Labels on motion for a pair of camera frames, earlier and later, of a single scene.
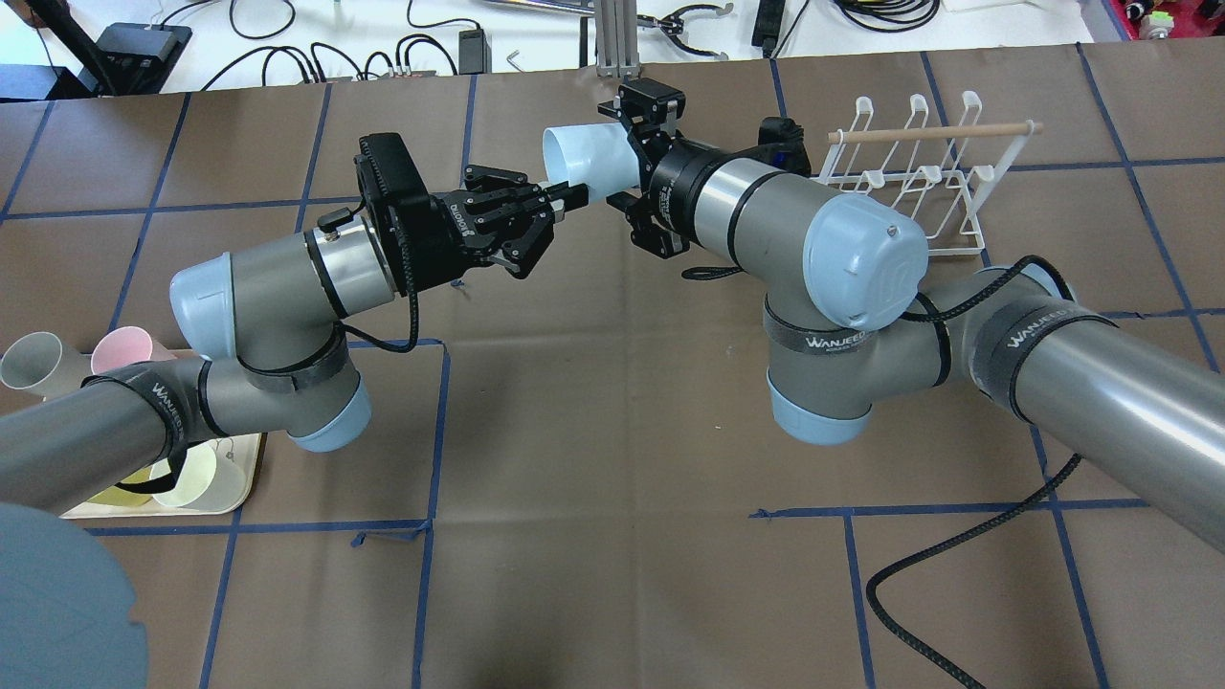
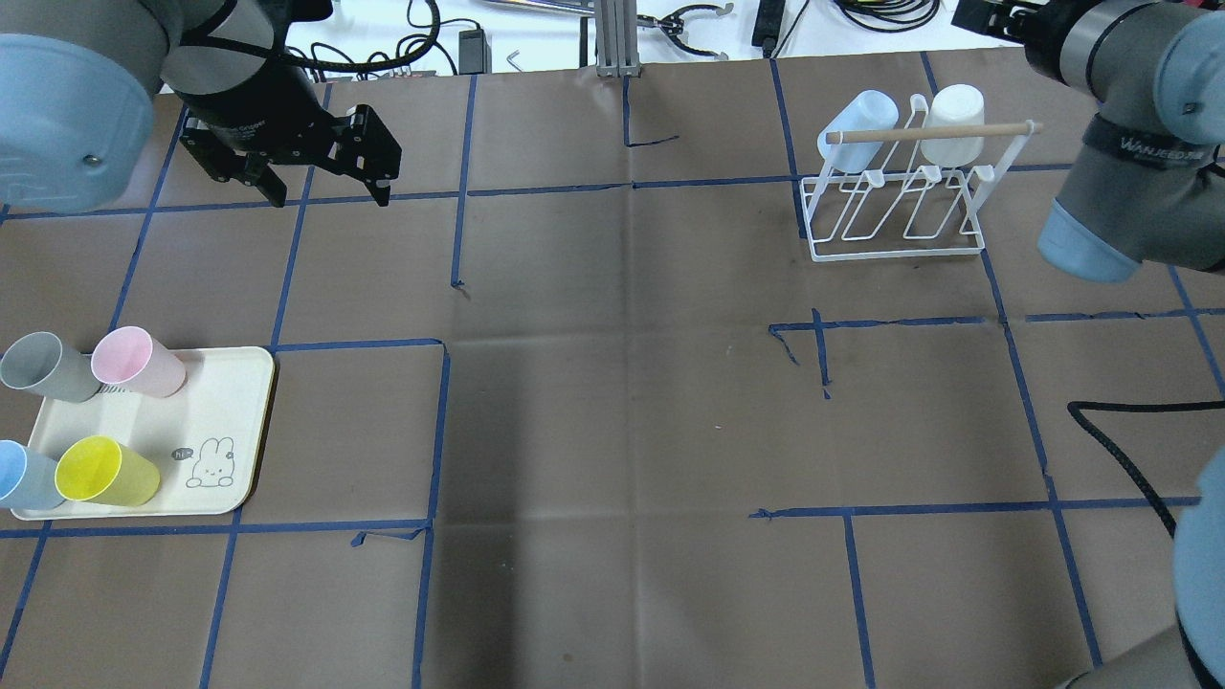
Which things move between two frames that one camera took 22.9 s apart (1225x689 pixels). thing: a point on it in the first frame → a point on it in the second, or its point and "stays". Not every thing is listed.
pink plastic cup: x=124 y=345 stays
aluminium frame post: x=616 y=38 stays
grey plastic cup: x=40 y=364 stays
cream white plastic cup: x=211 y=477 → x=955 y=105
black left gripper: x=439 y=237 → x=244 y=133
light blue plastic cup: x=598 y=156 → x=868 y=109
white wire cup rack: x=943 y=171 stays
